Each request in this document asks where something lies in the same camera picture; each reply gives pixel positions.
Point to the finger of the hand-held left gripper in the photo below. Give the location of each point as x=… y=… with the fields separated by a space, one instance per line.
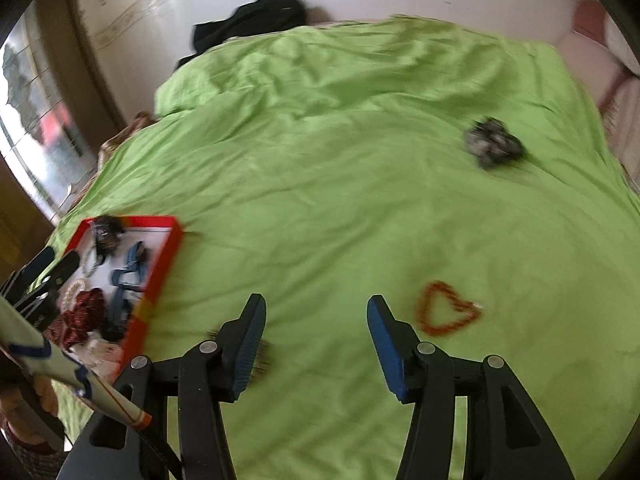
x=62 y=270
x=37 y=265

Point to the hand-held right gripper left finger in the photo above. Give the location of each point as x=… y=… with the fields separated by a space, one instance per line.
x=247 y=345

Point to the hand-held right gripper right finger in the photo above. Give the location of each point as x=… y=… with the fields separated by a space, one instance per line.
x=382 y=350

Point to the dark red polka-dot scrunchie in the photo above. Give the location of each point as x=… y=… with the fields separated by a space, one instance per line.
x=80 y=315

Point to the red tray with white inside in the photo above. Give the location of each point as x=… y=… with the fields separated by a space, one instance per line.
x=155 y=237

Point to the person's left forearm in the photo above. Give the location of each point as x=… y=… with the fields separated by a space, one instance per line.
x=25 y=460

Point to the person's left hand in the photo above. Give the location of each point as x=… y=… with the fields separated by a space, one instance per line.
x=30 y=405

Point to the white rod with blue tape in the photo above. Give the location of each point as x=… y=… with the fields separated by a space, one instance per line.
x=55 y=360

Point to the white floral scrunchie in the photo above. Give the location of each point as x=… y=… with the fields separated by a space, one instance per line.
x=100 y=355

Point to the grey pole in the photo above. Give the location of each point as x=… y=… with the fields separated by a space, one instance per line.
x=47 y=420

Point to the brown patterned blanket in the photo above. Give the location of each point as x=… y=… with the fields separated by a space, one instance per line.
x=125 y=135

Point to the green blanket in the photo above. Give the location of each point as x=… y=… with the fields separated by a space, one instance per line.
x=325 y=185

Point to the wooden door with frosted glass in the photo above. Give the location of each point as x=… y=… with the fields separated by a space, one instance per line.
x=75 y=60

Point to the grey patterned scrunchie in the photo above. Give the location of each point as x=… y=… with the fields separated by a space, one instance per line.
x=492 y=142

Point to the black cloth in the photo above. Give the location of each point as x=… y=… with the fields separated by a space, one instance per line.
x=250 y=20

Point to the pink padded headboard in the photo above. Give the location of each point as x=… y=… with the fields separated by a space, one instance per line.
x=585 y=50

